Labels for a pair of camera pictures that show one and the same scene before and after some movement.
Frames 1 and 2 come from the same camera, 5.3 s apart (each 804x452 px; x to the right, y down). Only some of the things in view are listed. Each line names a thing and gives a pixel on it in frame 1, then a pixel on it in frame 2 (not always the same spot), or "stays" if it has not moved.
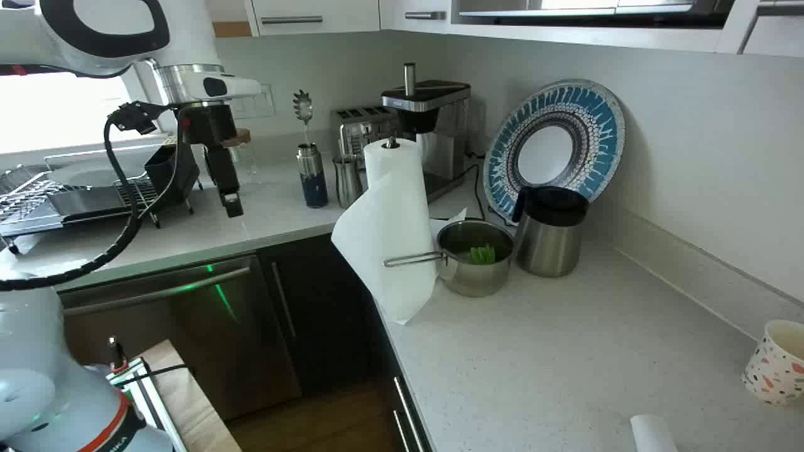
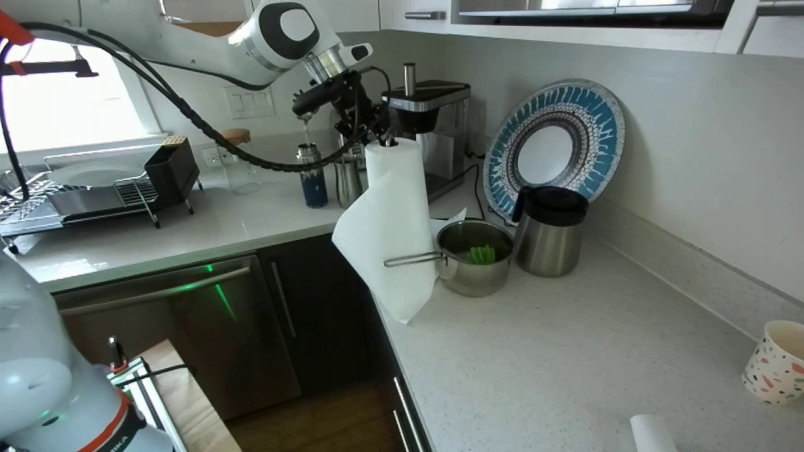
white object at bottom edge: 649,434 stays
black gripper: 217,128 -> 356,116
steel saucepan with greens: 472,260 stays
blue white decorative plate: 564,133 stays
